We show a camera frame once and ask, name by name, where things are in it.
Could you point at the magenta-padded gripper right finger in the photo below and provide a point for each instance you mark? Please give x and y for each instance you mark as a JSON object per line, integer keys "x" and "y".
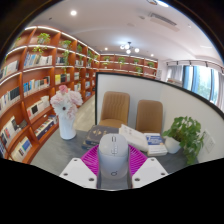
{"x": 150, "y": 171}

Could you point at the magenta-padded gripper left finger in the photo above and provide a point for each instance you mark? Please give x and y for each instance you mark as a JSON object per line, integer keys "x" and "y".
{"x": 78, "y": 171}

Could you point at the white computer mouse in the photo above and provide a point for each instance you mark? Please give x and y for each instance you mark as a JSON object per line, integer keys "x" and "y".
{"x": 113, "y": 156}

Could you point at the blue and white book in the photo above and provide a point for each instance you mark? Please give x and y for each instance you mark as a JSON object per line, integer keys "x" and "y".
{"x": 156, "y": 143}

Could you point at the white jug vase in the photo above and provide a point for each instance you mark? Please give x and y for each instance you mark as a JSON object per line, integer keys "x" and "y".
{"x": 67, "y": 130}

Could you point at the green potted plant white pot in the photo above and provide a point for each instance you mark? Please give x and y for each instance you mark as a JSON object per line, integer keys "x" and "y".
{"x": 185, "y": 133}

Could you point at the tan upholstered chair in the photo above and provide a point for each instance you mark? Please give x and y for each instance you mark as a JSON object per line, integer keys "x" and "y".
{"x": 149, "y": 115}
{"x": 115, "y": 108}

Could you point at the pink and white flowers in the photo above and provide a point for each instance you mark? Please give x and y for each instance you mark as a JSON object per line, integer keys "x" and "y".
{"x": 65, "y": 101}

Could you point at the orange wooden bookshelf unit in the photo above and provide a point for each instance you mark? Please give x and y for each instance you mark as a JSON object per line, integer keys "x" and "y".
{"x": 30, "y": 93}

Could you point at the window with curtains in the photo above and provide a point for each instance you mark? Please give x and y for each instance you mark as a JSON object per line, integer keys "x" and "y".
{"x": 200, "y": 81}

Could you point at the ceiling lamp with round bulbs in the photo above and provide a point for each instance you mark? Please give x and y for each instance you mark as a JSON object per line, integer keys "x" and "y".
{"x": 128, "y": 46}

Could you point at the ceiling air vent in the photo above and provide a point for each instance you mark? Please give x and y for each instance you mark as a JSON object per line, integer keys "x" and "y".
{"x": 162, "y": 19}

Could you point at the white wall socket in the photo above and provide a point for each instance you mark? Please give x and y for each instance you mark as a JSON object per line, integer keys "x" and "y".
{"x": 210, "y": 144}

